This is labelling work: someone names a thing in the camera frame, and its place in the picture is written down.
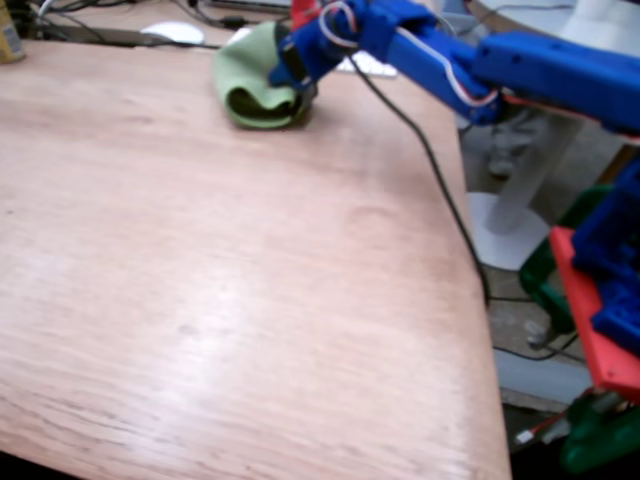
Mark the red wrist camera mount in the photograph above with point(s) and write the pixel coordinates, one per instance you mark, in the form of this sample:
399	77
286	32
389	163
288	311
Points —
305	12

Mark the white keyboard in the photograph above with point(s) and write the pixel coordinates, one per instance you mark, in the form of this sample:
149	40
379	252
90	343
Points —
375	67

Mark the green table clamp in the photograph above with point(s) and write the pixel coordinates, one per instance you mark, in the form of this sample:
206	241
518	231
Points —
600	440
545	290

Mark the white computer mouse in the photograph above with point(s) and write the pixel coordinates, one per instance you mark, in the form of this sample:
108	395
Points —
172	32

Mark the blue gripper black motor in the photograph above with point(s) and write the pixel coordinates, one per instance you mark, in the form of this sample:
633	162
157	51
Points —
294	66

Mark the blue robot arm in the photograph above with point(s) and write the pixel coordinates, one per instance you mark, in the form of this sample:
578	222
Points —
550	70

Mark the red robot base plate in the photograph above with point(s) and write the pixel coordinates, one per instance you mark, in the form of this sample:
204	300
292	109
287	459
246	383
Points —
582	310

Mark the grey fabric garment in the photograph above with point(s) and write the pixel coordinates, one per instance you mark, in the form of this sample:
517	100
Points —
505	155

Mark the yellow box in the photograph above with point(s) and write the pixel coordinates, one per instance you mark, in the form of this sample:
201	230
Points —
10	40

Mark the green cloth with black trim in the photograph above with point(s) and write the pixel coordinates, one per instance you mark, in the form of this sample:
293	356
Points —
245	70

